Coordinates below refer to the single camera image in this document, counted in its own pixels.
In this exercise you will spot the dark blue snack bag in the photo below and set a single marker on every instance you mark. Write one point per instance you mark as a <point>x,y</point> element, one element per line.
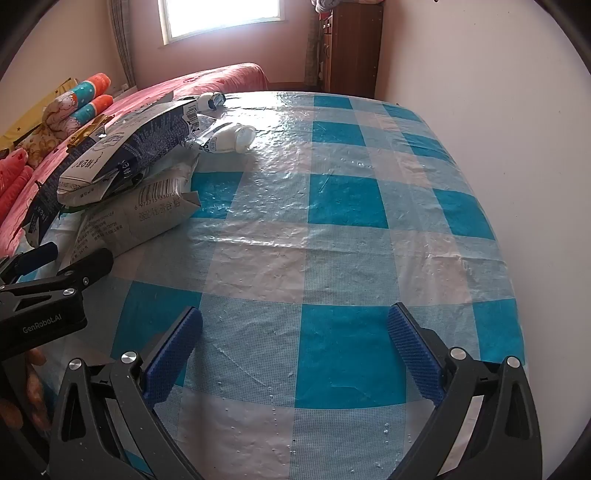
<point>152,134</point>

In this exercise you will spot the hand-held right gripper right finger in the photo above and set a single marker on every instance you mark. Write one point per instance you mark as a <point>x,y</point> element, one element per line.
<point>413,355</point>

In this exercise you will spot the yellow headboard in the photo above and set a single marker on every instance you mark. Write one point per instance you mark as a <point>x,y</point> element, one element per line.
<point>27,120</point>

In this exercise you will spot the crushed white plastic bottle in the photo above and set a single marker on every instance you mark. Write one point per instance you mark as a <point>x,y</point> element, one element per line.
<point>231,138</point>

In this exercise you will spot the person's left hand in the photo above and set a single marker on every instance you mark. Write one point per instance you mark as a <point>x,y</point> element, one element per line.
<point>36,383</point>

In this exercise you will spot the dark blue printed package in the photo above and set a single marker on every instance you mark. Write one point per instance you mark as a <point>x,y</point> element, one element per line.
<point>41,217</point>

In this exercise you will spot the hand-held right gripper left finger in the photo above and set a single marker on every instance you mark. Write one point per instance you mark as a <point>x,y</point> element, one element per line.
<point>173,355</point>

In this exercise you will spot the plain pink pillow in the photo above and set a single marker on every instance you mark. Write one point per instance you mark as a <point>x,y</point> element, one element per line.
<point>14,191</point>

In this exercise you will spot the brown wooden cabinet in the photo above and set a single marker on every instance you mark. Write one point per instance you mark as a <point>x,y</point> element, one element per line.
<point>355,50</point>

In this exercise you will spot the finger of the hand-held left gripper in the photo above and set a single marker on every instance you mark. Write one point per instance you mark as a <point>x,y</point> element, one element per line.
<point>92,265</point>
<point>39,254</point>

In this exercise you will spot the large bright window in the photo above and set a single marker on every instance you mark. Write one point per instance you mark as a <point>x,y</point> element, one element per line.
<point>221,16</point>

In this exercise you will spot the checked curtain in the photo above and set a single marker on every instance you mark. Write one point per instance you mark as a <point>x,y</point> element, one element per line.
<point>315,46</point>

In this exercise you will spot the bed with pink bedspread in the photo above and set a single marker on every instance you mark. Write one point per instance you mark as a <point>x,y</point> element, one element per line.
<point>194,83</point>

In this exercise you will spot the small clear packet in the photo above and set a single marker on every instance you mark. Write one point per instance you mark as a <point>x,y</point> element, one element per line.
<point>207,99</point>

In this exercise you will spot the brown floral pillow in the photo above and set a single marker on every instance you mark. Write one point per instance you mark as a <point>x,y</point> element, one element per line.
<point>39,141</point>

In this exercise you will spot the pale grey printed package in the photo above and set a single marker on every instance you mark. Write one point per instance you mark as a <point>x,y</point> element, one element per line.
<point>152,207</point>

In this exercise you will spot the blue white checked tablecloth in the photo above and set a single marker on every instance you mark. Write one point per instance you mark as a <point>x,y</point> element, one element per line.
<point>341,258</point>

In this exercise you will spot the folded patterned blanket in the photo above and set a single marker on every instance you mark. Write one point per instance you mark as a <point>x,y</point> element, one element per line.
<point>328,4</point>

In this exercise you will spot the covered standing air conditioner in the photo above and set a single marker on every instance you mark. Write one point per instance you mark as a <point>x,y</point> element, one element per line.
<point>125,41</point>

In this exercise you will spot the pink pillow with script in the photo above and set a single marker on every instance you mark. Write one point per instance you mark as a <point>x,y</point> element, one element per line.
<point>9,159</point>

